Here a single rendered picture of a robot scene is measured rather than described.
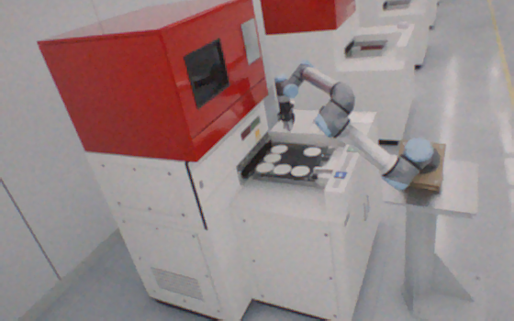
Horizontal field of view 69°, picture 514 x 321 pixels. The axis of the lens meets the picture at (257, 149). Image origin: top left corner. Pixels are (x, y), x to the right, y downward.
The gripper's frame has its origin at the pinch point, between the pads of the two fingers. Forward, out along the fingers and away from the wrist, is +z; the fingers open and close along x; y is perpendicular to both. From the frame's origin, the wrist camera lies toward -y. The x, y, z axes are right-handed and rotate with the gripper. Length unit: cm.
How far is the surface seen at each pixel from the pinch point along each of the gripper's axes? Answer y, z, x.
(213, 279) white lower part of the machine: 75, 56, -31
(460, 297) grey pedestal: 24, 99, 98
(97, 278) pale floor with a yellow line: 58, 101, -153
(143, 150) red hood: 72, -26, -49
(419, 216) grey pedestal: 28, 37, 75
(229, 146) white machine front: 40.8, -10.9, -20.7
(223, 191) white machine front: 55, 8, -22
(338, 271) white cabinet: 60, 51, 36
